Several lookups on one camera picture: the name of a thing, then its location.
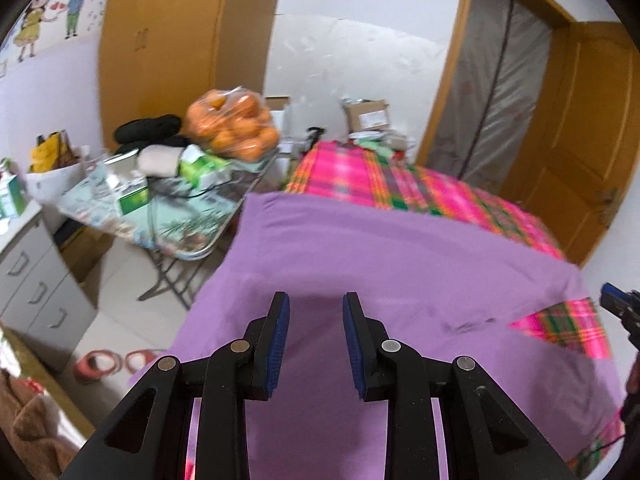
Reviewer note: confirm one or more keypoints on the black clothing pile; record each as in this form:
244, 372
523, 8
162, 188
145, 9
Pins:
141, 133

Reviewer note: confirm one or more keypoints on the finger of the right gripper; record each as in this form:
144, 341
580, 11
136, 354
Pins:
613, 299

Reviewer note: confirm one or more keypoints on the red slipper right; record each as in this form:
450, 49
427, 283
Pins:
138, 360

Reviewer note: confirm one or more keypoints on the person's right hand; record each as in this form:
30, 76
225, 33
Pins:
633, 381

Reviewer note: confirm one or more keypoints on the cream folded cloth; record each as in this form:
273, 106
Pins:
159, 161

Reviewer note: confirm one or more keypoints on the bag of oranges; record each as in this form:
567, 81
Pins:
233, 123

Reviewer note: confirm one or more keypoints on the wooden wardrobe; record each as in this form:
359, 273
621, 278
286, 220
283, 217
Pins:
157, 56

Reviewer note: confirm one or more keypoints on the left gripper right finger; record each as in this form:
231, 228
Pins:
444, 420

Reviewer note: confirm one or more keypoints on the pink plaid bed sheet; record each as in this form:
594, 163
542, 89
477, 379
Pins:
425, 194

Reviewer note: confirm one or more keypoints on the grey drawer nightstand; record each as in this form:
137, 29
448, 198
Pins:
41, 302

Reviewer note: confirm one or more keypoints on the purple fleece garment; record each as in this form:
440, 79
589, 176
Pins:
315, 426

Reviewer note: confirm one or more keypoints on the cartoon couple wall sticker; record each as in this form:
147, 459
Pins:
47, 23

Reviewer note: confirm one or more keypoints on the yellow bag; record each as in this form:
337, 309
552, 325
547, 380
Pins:
52, 152

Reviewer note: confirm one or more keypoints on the green tissue pack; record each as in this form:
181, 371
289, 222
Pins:
203, 170

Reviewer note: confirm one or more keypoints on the wooden door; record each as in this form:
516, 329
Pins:
581, 148

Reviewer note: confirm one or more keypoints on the red slipper left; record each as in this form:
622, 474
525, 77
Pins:
95, 365

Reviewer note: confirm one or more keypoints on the green white milk carton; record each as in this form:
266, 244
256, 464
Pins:
128, 186

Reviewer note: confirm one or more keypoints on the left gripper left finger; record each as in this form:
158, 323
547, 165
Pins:
146, 436

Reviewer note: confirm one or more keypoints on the red slipper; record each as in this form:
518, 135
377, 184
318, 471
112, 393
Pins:
95, 365
138, 360

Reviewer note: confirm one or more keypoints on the cardboard box with label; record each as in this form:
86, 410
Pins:
366, 115

